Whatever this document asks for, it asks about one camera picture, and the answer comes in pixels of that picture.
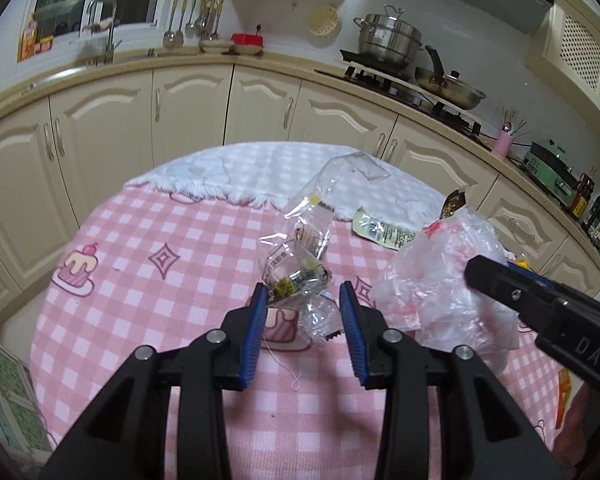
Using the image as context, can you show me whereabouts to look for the round yellow wall strainer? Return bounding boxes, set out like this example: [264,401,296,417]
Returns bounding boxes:
[308,6,340,38]

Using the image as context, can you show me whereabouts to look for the stainless steel steamer pot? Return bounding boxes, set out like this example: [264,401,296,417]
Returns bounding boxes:
[353,4,422,70]

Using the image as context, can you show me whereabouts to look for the pink utensil cup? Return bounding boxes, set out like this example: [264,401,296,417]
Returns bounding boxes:
[491,129,514,159]

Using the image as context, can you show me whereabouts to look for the steel frying pan with lid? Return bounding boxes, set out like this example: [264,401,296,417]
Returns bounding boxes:
[415,46,486,110]

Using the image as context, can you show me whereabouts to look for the green white snack wrapper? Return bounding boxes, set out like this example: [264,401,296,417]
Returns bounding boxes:
[352,208,419,252]

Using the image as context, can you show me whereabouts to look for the hanging utensil rack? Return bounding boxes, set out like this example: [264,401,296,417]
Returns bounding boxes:
[162,0,226,49]

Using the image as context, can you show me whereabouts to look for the black gold snack wrapper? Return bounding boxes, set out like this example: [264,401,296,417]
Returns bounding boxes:
[440,190,467,219]

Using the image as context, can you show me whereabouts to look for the green electric cooker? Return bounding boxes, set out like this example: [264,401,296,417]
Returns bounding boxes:
[522,140,578,209]

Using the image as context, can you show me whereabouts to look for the pink checkered tablecloth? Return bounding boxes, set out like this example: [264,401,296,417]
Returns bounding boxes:
[29,181,589,480]

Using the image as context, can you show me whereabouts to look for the dark soy sauce bottle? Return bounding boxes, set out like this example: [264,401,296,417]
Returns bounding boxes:
[568,172,595,220]

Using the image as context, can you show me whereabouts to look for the cream lower kitchen cabinets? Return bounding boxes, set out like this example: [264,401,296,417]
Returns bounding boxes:
[0,58,600,321]

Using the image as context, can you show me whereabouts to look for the cream upper right cabinet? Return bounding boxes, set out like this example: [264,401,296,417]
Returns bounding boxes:
[526,0,600,132]

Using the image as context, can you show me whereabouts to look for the red lidded bowl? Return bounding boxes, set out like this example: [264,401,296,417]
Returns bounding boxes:
[230,34,264,55]

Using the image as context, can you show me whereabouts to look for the clear plastic wrapper bag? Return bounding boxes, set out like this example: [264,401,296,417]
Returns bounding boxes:
[259,152,389,351]

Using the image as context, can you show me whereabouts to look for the chrome sink faucet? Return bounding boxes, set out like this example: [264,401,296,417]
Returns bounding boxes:
[83,0,120,64]

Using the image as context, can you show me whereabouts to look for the yellow snack bag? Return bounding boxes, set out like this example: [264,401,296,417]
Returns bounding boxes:
[514,256,531,269]

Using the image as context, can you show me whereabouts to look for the white translucent plastic bag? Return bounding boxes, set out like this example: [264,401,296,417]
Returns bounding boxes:
[370,206,518,374]

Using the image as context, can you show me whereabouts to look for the black gas stove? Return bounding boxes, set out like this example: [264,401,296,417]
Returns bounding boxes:
[315,50,482,139]

